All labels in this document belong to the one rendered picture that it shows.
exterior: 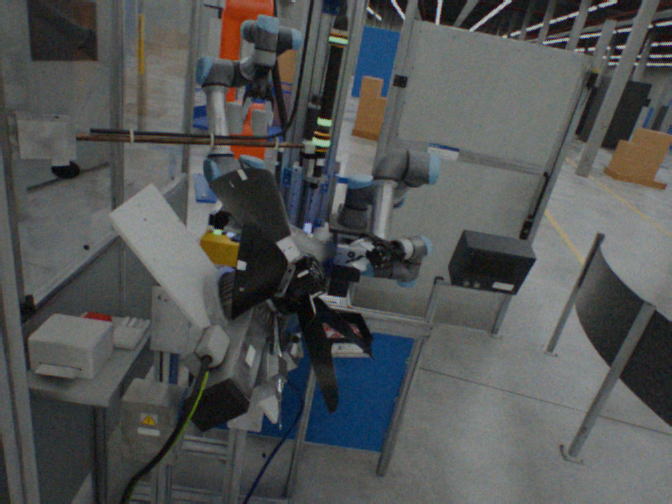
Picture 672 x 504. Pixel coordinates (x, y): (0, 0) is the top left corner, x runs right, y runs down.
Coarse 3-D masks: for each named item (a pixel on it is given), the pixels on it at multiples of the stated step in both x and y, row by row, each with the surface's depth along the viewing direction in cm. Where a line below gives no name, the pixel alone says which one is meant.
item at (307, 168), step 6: (306, 144) 120; (300, 150) 121; (306, 150) 120; (312, 150) 121; (306, 156) 120; (312, 156) 121; (306, 162) 123; (312, 162) 123; (306, 168) 123; (312, 168) 123; (306, 174) 123; (324, 174) 129; (306, 180) 125; (312, 180) 124; (318, 180) 124; (324, 180) 125
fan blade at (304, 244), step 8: (304, 232) 160; (296, 240) 152; (304, 240) 154; (312, 240) 157; (304, 248) 148; (312, 248) 150; (320, 248) 154; (328, 248) 159; (320, 256) 147; (328, 256) 151
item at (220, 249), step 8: (208, 232) 175; (200, 240) 169; (208, 240) 169; (216, 240) 170; (224, 240) 171; (232, 240) 172; (208, 248) 170; (216, 248) 170; (224, 248) 170; (232, 248) 170; (208, 256) 171; (216, 256) 171; (224, 256) 171; (232, 256) 171; (224, 264) 172; (232, 264) 172
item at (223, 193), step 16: (224, 176) 126; (240, 176) 129; (256, 176) 133; (272, 176) 137; (224, 192) 124; (240, 192) 127; (256, 192) 130; (272, 192) 134; (240, 208) 126; (256, 208) 128; (272, 208) 131; (240, 224) 125; (272, 224) 129; (288, 224) 131
